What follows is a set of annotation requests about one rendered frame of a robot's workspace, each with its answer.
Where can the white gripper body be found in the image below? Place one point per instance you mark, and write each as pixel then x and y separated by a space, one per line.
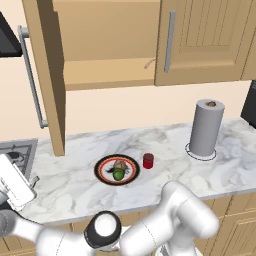
pixel 15 183

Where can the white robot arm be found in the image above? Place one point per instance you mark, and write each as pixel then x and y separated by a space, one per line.
pixel 186 216

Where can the red rimmed patterned plate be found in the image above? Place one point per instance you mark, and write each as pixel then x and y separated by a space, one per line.
pixel 103 175

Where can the green avocado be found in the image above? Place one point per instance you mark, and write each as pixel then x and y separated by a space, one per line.
pixel 118 174

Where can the brown bread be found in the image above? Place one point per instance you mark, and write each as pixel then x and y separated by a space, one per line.
pixel 120 165

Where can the open wooden cabinet door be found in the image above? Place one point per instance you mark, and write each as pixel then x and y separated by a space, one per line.
pixel 55 83

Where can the red jam jar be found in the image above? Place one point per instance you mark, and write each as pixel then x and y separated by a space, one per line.
pixel 148 161

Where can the closed wooden cabinet door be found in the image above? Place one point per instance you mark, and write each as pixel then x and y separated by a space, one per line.
pixel 206 50

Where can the narrow wooden cabinet door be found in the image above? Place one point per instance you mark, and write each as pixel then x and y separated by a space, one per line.
pixel 250 63

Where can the grey hob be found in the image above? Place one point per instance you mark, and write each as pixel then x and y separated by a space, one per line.
pixel 23 151

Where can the black range hood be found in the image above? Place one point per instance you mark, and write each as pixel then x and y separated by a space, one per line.
pixel 8 40

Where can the grey paper towel roll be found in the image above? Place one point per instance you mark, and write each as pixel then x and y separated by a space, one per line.
pixel 206 128

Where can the wooden base cabinets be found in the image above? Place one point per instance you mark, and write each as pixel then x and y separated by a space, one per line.
pixel 236 226

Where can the black appliance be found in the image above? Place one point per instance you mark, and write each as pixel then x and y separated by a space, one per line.
pixel 250 105

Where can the wooden wall cabinet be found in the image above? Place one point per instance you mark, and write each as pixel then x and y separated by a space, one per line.
pixel 106 70

